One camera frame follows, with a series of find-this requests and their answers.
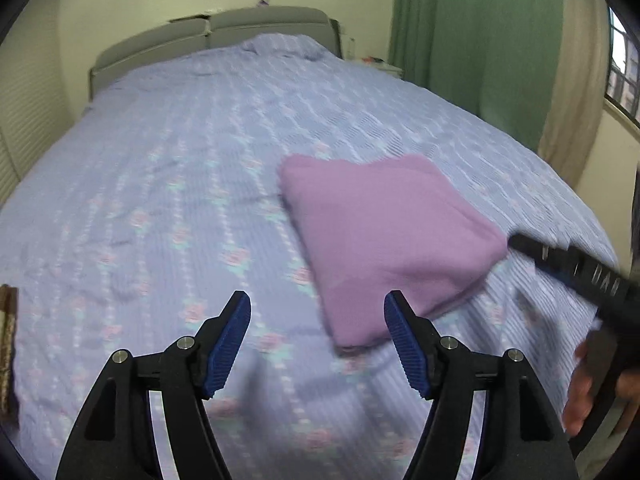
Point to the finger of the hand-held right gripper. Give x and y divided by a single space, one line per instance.
550 255

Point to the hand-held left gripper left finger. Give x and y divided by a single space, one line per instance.
227 355

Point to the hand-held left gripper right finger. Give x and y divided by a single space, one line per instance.
407 355

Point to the purple sweater with green stripes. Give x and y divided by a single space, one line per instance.
380 240

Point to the person's right hand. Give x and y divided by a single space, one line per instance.
580 390

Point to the beige curtain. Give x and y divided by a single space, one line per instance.
575 85

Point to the bed with blue floral cover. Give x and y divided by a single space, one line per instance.
175 185

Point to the brown patterned object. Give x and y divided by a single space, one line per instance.
7 350

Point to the green curtain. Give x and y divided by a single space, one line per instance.
470 40

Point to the white nightstand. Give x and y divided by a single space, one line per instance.
382 66

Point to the grey padded headboard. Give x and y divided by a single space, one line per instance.
210 35

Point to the window with dark frame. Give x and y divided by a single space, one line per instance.
622 75

